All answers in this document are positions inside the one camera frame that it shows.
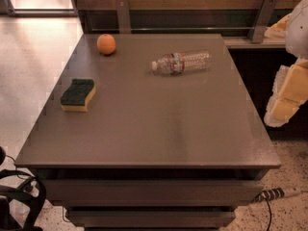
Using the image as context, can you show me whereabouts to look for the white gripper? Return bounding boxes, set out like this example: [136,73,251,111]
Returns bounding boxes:
[264,0,308,127]

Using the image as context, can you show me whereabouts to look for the clear plastic water bottle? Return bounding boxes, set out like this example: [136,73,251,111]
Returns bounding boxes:
[151,50,212,75]

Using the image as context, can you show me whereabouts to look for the white power strip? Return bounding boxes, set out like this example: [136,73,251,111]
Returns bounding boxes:
[254,187,301,202]

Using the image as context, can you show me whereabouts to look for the grey drawer cabinet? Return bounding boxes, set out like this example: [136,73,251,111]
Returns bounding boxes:
[16,35,280,231]

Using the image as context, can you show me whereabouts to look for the orange fruit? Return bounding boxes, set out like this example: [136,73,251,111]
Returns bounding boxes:
[97,34,116,55]

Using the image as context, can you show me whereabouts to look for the green and yellow sponge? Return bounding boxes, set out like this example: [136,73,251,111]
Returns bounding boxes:
[60,79,96,113]

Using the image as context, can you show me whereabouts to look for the right metal bracket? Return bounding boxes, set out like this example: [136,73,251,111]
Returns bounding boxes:
[247,0,278,44]

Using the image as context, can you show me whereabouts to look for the metal bracket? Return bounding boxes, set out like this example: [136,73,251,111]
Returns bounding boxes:
[247,0,278,44]
[115,0,132,34]

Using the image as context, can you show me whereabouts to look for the black power cable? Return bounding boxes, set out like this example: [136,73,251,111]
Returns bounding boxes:
[263,197,273,231]

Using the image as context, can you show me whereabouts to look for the left metal bracket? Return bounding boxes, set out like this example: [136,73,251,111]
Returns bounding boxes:
[115,0,132,34]

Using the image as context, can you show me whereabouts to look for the black strap bag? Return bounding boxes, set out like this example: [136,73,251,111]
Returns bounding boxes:
[0,169,46,231]

